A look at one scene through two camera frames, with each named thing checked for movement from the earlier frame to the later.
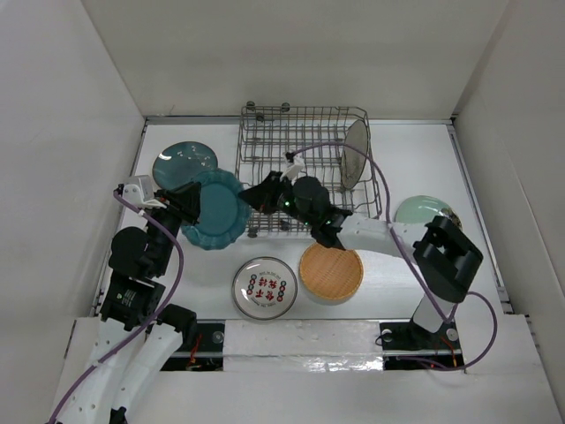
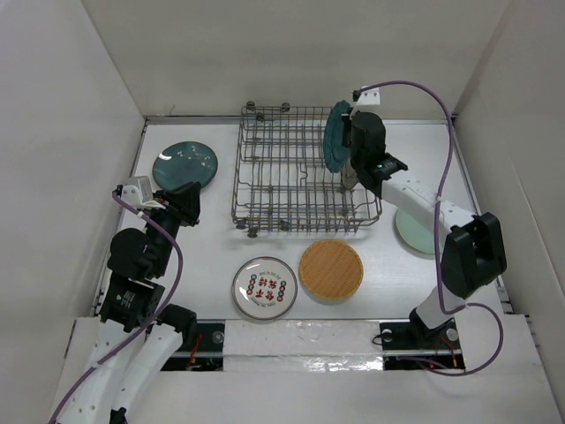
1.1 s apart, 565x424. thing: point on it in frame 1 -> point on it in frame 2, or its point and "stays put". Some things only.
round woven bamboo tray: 329,273 stays put
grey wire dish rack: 316,135 stays put
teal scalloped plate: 224,213 -> 336,156
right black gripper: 263,194 -> 348,124
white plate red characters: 264,288 stays put
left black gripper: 184,201 stays put
